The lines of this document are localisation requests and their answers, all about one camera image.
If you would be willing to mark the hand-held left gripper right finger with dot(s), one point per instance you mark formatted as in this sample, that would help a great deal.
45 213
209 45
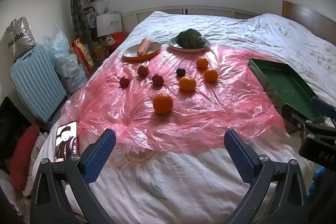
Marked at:
240 155

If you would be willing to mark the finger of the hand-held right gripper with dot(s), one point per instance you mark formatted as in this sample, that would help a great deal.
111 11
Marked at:
324 109
288 119

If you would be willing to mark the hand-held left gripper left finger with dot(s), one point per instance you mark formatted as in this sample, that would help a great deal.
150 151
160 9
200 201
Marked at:
101 155

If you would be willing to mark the green tray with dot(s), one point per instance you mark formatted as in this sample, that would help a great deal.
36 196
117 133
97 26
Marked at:
286 85

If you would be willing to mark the orange tangerine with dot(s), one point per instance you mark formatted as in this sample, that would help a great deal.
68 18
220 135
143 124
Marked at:
187 83
202 63
211 75
163 103

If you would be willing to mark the red apple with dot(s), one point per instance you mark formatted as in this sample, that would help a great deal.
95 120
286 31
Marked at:
157 80

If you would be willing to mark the dark purple plum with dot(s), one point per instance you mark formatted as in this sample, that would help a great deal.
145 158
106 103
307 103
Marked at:
180 72

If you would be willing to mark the person's right hand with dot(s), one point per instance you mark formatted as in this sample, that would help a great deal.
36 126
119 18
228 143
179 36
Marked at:
317 184

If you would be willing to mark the smartphone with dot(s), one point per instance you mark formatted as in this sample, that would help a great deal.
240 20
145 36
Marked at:
65 140

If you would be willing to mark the pink plastic sheet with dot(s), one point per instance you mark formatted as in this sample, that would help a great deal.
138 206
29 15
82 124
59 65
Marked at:
118 108

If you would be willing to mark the red cushion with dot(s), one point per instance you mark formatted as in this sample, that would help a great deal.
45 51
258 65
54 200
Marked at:
23 158

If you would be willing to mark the clear plastic bag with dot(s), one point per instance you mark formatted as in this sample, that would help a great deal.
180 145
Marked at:
71 74

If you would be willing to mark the black bag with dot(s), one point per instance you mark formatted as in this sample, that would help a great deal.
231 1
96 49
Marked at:
13 129

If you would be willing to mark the wooden headboard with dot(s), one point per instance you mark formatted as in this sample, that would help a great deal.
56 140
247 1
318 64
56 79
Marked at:
307 16

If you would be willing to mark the light blue suitcase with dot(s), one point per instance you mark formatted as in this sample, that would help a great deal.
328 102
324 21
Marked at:
36 79

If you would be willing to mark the red yellow sack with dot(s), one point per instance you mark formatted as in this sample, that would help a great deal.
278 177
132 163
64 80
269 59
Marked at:
82 53

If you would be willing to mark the yellow oil bottle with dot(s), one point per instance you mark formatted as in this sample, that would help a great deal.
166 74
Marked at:
99 50

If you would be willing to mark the orange rimmed plate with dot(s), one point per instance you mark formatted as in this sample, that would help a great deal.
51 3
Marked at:
130 53

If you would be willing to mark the red bag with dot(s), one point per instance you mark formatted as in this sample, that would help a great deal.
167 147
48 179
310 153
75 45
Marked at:
118 40

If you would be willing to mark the carrot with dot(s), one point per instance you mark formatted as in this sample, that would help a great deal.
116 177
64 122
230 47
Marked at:
144 47

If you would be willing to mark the white dark rimmed plate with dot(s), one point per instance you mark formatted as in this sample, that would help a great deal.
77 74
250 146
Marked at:
189 50

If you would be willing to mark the translucent blue plastic bag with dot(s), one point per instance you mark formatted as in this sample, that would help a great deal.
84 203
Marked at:
56 43

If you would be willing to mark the green leafy vegetable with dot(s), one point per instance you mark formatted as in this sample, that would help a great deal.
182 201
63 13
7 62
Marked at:
190 39

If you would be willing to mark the white cardboard box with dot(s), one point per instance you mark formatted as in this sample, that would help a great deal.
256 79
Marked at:
109 24

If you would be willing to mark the small purple fan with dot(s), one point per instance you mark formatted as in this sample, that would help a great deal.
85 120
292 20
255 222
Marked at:
92 19

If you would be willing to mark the beige slatted cabinet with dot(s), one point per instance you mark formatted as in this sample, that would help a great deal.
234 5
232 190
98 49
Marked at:
131 19

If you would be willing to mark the grey printed bag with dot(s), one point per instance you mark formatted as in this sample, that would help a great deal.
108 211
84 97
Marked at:
19 35

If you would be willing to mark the plaid hanging cloth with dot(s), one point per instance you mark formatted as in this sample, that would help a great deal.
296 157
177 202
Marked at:
76 11

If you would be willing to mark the white plastic bags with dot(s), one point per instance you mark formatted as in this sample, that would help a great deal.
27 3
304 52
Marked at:
101 1

